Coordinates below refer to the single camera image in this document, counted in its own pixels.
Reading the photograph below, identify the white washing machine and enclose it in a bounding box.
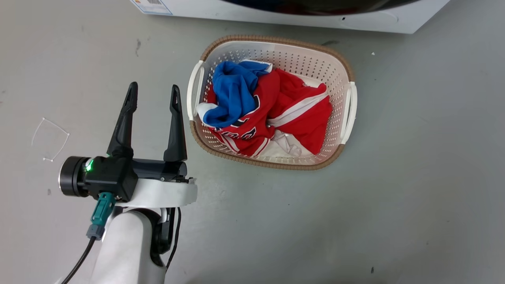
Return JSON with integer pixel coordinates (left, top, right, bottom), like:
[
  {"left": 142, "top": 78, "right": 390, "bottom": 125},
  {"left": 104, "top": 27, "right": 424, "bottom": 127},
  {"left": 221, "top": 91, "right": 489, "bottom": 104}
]
[{"left": 130, "top": 0, "right": 451, "bottom": 34}]

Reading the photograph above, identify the red white sports jersey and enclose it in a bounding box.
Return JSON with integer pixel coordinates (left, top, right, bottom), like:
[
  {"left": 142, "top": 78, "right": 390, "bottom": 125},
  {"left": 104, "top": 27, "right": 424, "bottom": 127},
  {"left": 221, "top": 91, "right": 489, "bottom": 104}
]
[{"left": 206, "top": 68, "right": 333, "bottom": 157}]

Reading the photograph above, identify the white garment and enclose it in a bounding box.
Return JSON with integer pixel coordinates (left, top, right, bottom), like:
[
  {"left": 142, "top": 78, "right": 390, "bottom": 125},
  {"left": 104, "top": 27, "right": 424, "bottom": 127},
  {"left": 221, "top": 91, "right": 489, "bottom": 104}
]
[{"left": 260, "top": 130, "right": 313, "bottom": 159}]

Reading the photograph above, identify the thin black camera cable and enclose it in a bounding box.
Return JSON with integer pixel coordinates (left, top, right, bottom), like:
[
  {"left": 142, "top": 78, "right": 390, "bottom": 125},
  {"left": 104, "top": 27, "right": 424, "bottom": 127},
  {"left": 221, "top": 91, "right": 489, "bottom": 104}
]
[{"left": 60, "top": 236, "right": 97, "bottom": 284}]

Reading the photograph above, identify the blue garment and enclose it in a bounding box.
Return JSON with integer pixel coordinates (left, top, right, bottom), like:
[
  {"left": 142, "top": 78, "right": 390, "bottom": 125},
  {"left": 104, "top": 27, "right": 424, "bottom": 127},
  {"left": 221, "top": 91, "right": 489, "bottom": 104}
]
[{"left": 202, "top": 60, "right": 273, "bottom": 128}]

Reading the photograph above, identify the white laundry basket brown rim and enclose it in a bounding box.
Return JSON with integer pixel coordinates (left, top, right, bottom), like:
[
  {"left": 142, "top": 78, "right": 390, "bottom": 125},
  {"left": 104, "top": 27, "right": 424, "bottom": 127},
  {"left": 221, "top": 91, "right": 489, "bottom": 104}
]
[{"left": 187, "top": 35, "right": 358, "bottom": 171}]

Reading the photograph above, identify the teal cable connector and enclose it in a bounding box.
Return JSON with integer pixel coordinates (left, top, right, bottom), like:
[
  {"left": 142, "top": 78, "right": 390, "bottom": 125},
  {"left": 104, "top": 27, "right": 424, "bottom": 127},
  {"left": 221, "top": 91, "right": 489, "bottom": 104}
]
[{"left": 86, "top": 192, "right": 117, "bottom": 241}]

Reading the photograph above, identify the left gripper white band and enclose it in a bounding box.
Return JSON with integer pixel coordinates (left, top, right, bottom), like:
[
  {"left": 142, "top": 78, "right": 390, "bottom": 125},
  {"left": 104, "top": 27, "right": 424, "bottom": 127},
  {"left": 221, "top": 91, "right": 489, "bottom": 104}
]
[{"left": 107, "top": 82, "right": 198, "bottom": 209}]

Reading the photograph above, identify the energy label sticker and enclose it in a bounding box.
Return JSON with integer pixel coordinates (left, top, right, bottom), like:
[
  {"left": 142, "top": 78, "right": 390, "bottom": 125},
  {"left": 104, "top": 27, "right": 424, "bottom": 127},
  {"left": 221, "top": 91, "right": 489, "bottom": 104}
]
[{"left": 132, "top": 0, "right": 173, "bottom": 15}]

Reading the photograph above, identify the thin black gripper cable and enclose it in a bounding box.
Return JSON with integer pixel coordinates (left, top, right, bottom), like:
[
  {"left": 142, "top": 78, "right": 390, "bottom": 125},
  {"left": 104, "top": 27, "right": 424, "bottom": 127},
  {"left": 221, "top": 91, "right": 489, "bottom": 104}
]
[{"left": 166, "top": 207, "right": 182, "bottom": 269}]

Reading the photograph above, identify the dark glass washing machine door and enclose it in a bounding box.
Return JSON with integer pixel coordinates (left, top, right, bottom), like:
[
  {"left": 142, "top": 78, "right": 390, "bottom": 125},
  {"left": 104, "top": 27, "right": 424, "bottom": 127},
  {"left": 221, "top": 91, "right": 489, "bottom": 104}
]
[{"left": 220, "top": 0, "right": 421, "bottom": 16}]

